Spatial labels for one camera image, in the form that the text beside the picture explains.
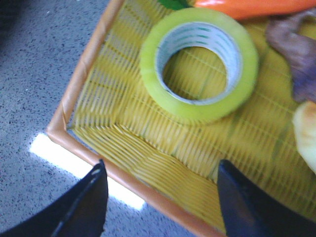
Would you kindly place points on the yellow-green tape roll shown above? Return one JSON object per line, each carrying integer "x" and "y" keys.
{"x": 209, "y": 29}

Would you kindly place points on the pale yellow toy food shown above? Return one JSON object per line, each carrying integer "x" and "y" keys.
{"x": 304, "y": 122}

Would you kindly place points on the orange toy carrot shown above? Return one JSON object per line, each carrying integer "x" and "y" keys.
{"x": 243, "y": 9}

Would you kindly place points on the yellow woven basket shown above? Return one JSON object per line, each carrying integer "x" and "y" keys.
{"x": 106, "y": 113}

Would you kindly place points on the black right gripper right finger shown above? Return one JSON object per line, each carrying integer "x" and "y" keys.
{"x": 248, "y": 211}

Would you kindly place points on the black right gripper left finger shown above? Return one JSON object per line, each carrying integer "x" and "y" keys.
{"x": 80, "y": 212}

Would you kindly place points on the brown wrinkled toy piece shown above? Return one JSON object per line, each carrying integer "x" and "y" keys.
{"x": 298, "y": 50}

